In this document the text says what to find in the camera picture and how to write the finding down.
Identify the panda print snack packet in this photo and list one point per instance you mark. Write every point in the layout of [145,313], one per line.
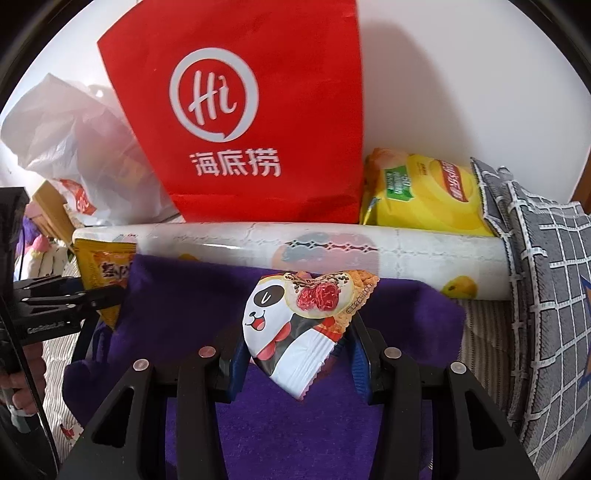
[277,332]

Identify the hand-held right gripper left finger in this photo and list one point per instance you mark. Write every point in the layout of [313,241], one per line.
[238,369]

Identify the white plastic bag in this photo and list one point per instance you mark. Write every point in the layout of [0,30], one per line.
[55,129]

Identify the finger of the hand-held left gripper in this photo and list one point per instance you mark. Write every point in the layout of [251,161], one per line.
[69,297]

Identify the grey checked folded blanket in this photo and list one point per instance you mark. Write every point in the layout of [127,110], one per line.
[549,277]

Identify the white printed rolled mat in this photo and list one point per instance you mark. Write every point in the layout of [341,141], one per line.
[415,258]

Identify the purple cloth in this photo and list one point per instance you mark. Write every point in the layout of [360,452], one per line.
[184,300]

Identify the wooden furniture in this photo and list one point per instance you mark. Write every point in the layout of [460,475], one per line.
[46,198]

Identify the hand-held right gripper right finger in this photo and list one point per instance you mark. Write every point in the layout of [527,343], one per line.
[362,369]

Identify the plush toy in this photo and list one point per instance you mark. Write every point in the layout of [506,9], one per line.
[44,263]

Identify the orange snack packet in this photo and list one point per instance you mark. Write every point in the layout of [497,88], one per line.
[99,272]

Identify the person's left hand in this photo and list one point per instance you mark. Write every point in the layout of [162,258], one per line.
[25,357]

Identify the red paper bag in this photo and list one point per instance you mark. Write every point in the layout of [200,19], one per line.
[277,92]

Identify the yellow snack packet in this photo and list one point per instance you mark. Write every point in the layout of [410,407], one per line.
[429,203]

